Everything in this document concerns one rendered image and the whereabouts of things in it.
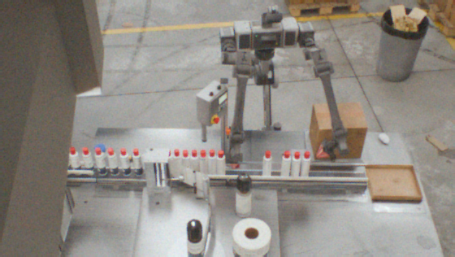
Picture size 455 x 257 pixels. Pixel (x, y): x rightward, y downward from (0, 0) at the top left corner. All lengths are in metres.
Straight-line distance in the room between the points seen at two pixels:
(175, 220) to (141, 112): 2.19
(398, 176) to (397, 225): 0.38
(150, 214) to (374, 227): 1.29
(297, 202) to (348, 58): 2.88
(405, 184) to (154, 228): 1.55
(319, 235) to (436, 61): 3.38
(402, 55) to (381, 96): 0.43
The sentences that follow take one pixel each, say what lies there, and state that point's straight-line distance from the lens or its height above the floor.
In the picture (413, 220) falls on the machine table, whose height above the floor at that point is 0.83.
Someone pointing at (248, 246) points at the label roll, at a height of 1.02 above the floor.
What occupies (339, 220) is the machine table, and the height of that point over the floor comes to 0.83.
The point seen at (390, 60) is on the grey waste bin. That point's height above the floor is 0.25.
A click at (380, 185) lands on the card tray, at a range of 3.54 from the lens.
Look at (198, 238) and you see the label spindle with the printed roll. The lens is 2.84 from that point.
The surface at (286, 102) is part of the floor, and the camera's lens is 5.31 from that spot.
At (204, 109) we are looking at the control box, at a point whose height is 1.40.
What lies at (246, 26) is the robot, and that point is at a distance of 3.50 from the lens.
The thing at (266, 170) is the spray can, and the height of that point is 0.96.
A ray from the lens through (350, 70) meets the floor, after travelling 5.81.
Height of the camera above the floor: 3.39
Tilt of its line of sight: 43 degrees down
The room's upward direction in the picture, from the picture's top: straight up
